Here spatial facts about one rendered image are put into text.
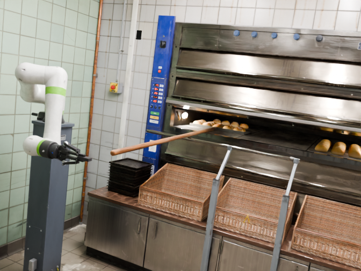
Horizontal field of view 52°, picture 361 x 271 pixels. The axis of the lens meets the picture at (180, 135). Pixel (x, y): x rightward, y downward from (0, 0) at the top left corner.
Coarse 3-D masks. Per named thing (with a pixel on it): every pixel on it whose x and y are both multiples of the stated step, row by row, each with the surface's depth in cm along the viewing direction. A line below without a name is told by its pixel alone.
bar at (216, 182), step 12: (156, 132) 299; (216, 144) 277; (228, 156) 271; (276, 156) 259; (288, 156) 256; (216, 180) 255; (216, 192) 256; (288, 192) 239; (204, 240) 263; (276, 240) 241; (204, 252) 263; (276, 252) 241; (204, 264) 264; (276, 264) 242
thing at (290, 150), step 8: (176, 128) 332; (200, 136) 323; (208, 136) 320; (216, 136) 317; (224, 136) 316; (248, 144) 305; (256, 144) 302; (264, 144) 300; (288, 152) 292; (296, 152) 289; (304, 152) 287; (312, 152) 286; (328, 160) 280; (336, 160) 277; (344, 160) 275; (352, 160) 273
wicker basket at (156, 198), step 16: (160, 176) 325; (176, 176) 329; (192, 176) 324; (208, 176) 318; (224, 176) 313; (144, 192) 293; (160, 192) 287; (176, 192) 326; (192, 192) 321; (208, 192) 316; (160, 208) 288; (176, 208) 282; (192, 208) 301; (208, 208) 288
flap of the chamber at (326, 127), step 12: (192, 108) 319; (204, 108) 304; (216, 108) 300; (264, 120) 299; (276, 120) 286; (288, 120) 276; (300, 120) 273; (336, 132) 279; (348, 132) 268; (360, 132) 256
